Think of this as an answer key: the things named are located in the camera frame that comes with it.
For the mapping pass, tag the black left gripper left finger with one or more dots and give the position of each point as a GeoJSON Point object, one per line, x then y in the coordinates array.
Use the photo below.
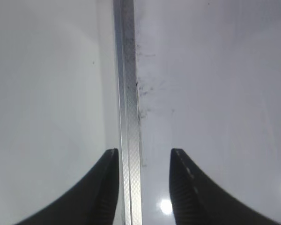
{"type": "Point", "coordinates": [91, 201]}

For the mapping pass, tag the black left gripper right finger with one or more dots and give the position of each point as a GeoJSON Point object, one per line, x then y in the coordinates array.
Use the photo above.
{"type": "Point", "coordinates": [201, 197]}

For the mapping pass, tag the white whiteboard with aluminium frame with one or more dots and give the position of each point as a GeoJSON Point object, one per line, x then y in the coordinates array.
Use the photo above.
{"type": "Point", "coordinates": [78, 77]}

